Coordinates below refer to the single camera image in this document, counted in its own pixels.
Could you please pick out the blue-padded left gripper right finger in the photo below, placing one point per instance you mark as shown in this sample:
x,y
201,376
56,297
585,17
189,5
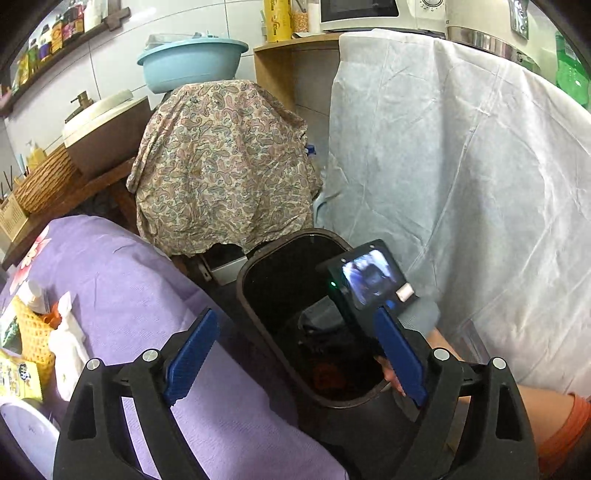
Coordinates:
x,y
433,380

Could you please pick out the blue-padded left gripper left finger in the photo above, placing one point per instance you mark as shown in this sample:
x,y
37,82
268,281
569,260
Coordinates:
x,y
156,384

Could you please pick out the white tissue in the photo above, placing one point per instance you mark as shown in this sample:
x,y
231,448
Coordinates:
x,y
66,342

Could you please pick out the yellow foam fruit net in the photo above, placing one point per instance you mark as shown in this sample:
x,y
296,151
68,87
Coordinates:
x,y
34,334

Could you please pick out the orange peel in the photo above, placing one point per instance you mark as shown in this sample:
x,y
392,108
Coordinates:
x,y
52,318

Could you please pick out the green white milk carton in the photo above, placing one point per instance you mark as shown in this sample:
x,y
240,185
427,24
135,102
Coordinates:
x,y
34,297

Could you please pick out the black trash bin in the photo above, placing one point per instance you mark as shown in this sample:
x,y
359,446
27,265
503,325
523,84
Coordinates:
x,y
343,401

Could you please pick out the person's right hand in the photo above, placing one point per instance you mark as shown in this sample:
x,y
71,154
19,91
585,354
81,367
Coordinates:
x,y
390,375

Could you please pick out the white plate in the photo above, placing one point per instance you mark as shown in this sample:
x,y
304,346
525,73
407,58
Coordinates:
x,y
33,432

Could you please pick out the yellow green flat package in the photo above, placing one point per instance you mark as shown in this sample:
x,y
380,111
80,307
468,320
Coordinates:
x,y
19,379

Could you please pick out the white nonwoven cloth cover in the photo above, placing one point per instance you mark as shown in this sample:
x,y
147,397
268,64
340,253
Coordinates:
x,y
476,173

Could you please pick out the paisley patterned cloth cover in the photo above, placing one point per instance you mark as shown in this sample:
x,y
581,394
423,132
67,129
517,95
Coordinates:
x,y
222,162

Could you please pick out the wooden counter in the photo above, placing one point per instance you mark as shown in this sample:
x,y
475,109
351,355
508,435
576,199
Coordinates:
x,y
111,182

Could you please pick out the beige utensil holder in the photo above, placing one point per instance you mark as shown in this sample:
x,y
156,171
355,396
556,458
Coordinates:
x,y
12,217

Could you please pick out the wooden side cabinet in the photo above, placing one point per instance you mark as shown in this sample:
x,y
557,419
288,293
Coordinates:
x,y
299,72

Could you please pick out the woven wicker basket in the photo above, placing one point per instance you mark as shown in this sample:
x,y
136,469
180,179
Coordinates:
x,y
47,182

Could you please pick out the brown and cream sink basin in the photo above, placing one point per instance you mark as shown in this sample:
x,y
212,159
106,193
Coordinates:
x,y
106,133

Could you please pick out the yellow soap dispenser bottle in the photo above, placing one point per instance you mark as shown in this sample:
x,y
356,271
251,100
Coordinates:
x,y
36,156

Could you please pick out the white microwave oven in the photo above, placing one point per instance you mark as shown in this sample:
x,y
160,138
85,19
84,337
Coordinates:
x,y
404,15

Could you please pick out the yellow roll package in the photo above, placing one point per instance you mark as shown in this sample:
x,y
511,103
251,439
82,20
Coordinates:
x,y
277,14

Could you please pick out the green stacked bowls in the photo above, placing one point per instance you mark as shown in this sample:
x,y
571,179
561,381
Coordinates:
x,y
571,76

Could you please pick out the brass faucet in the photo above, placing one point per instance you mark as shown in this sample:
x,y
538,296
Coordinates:
x,y
84,102

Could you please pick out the light blue plastic basin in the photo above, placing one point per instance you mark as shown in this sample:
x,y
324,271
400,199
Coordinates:
x,y
195,60

